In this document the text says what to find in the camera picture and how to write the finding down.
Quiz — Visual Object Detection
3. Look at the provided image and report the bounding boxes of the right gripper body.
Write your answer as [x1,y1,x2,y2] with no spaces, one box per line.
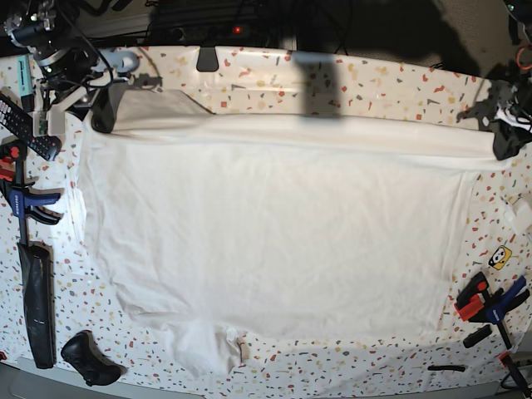
[39,47,140,116]

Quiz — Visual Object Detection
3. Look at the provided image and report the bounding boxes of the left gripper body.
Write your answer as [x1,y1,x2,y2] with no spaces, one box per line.
[492,81,531,133]

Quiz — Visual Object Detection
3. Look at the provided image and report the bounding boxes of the white T-shirt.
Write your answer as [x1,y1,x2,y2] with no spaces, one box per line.
[78,91,505,374]

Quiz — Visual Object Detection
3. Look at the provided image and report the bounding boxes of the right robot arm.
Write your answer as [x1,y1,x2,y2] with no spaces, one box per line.
[3,1,139,136]

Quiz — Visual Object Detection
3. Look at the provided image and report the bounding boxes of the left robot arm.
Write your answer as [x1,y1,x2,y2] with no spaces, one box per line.
[493,1,531,160]

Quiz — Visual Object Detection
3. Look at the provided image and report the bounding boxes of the black TV remote control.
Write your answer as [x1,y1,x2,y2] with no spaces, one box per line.
[1,86,62,162]

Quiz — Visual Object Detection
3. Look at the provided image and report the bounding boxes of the black power strip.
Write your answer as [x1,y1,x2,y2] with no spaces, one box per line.
[147,24,254,42]

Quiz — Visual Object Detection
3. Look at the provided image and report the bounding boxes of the black table edge clip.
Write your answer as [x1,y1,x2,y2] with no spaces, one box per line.
[196,47,219,72]

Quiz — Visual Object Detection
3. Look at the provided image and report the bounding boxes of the yellow cartoon face sticker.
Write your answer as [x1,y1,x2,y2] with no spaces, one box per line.
[488,245,512,270]

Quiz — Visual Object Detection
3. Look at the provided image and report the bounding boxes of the left blue bar clamp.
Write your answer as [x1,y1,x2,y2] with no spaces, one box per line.
[1,140,62,246]

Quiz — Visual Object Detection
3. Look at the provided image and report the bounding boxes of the blue bar clamp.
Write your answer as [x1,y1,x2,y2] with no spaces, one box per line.
[454,272,531,398]
[1,140,62,246]

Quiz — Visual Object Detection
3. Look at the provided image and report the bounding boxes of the right blue bar clamp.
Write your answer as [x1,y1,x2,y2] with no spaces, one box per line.
[454,272,531,398]

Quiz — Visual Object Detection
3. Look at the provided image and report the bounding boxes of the long black sleeve pouch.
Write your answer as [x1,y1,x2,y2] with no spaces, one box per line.
[17,243,56,369]

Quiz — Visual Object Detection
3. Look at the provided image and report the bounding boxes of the small black block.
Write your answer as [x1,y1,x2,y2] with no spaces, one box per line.
[463,325,492,348]

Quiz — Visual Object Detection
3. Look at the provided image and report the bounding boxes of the black game controller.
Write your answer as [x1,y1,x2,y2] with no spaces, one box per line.
[61,330,122,387]

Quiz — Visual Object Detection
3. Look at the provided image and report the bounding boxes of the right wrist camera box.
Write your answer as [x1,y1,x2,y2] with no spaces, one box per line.
[32,110,66,137]

